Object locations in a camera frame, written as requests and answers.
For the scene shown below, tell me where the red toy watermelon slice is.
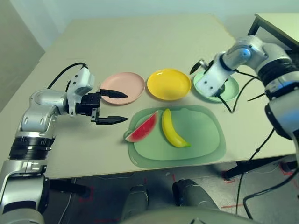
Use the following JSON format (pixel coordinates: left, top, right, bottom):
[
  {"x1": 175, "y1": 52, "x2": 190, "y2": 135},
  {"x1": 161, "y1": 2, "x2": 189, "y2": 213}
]
[{"x1": 125, "y1": 110, "x2": 159, "y2": 142}]

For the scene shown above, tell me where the yellow toy banana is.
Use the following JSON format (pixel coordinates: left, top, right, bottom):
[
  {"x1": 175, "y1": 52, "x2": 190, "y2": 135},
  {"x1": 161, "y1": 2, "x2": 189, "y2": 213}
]
[{"x1": 162, "y1": 108, "x2": 192, "y2": 148}]

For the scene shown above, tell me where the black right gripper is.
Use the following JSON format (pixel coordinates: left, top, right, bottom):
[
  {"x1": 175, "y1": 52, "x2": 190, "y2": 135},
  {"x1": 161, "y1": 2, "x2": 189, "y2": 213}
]
[{"x1": 190, "y1": 60, "x2": 214, "y2": 75}]

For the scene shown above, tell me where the green cutting board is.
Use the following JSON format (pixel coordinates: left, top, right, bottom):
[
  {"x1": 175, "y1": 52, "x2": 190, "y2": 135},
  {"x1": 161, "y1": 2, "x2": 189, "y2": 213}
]
[{"x1": 123, "y1": 105, "x2": 227, "y2": 169}]

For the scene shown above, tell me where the mint green plastic plate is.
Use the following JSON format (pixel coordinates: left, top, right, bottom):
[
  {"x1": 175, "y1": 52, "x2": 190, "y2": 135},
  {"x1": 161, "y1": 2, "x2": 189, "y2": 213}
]
[{"x1": 192, "y1": 70, "x2": 240, "y2": 103}]

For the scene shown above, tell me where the yellow plastic plate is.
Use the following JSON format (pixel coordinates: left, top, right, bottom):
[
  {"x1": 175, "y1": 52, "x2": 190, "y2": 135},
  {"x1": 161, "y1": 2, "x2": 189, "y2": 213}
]
[{"x1": 147, "y1": 68, "x2": 192, "y2": 100}]

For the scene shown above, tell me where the beige side table black frame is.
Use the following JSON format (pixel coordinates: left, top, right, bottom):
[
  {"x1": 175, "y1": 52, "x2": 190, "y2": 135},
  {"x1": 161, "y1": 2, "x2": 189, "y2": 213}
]
[{"x1": 247, "y1": 13, "x2": 299, "y2": 51}]

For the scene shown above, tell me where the grey robot left foot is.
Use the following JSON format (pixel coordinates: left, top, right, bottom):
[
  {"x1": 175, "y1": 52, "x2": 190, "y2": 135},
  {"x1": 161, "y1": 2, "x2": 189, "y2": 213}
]
[{"x1": 121, "y1": 184, "x2": 149, "y2": 220}]

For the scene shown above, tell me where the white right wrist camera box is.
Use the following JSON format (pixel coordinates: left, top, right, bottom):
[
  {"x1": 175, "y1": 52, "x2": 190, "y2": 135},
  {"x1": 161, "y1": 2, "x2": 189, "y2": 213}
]
[{"x1": 195, "y1": 54, "x2": 234, "y2": 98}]

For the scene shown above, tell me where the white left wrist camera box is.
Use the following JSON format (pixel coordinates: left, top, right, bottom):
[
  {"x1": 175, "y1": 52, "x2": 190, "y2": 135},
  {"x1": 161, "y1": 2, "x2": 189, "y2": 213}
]
[{"x1": 66, "y1": 67, "x2": 96, "y2": 117}]

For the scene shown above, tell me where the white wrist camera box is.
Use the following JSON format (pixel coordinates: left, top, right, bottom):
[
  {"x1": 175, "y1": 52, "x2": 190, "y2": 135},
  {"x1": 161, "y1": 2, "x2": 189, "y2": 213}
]
[
  {"x1": 66, "y1": 67, "x2": 96, "y2": 117},
  {"x1": 195, "y1": 54, "x2": 234, "y2": 98}
]

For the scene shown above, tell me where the grey robot foot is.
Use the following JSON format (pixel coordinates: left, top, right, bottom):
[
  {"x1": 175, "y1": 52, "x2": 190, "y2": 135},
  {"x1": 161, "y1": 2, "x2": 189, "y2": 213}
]
[
  {"x1": 172, "y1": 179, "x2": 219, "y2": 208},
  {"x1": 121, "y1": 184, "x2": 149, "y2": 220}
]

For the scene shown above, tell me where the black table base bar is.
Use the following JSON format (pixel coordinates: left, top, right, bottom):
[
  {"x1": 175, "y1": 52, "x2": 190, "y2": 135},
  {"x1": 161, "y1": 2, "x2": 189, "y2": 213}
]
[
  {"x1": 224, "y1": 158, "x2": 290, "y2": 180},
  {"x1": 49, "y1": 178, "x2": 91, "y2": 196}
]

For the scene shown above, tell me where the grey robot right foot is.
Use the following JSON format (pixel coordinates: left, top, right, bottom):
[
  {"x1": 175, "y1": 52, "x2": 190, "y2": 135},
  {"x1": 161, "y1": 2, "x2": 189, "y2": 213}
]
[{"x1": 172, "y1": 179, "x2": 219, "y2": 208}]

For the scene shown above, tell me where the grey robot torso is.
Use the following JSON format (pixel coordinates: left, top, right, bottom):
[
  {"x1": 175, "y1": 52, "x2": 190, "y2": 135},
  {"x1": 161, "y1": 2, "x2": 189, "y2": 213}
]
[{"x1": 121, "y1": 206, "x2": 255, "y2": 224}]

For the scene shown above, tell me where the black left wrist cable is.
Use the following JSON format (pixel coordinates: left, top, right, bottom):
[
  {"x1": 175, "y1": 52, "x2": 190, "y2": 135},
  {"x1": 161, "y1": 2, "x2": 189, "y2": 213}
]
[{"x1": 48, "y1": 62, "x2": 88, "y2": 89}]

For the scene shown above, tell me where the pink plastic plate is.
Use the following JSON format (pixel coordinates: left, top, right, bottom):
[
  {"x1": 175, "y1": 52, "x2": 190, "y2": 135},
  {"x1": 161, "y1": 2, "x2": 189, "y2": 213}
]
[{"x1": 99, "y1": 71, "x2": 146, "y2": 105}]

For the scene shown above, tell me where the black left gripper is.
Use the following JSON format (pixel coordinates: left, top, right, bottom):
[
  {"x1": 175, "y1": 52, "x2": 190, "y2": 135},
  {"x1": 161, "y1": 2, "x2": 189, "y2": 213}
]
[{"x1": 75, "y1": 88, "x2": 129, "y2": 126}]

